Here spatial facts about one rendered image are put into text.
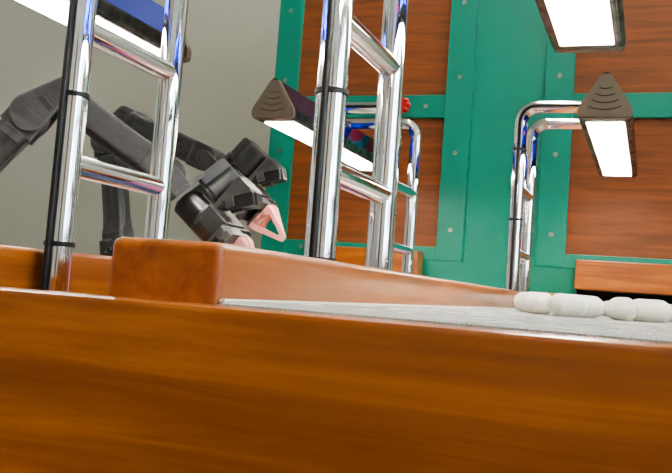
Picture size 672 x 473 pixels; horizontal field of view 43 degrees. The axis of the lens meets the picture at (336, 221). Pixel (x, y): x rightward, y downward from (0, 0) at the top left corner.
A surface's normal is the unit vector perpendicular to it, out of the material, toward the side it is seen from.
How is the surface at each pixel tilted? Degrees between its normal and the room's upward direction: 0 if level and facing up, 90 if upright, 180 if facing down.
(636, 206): 90
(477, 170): 90
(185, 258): 90
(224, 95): 90
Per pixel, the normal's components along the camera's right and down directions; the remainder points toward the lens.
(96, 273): 0.94, 0.04
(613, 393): -0.34, -0.10
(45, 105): 0.29, -0.06
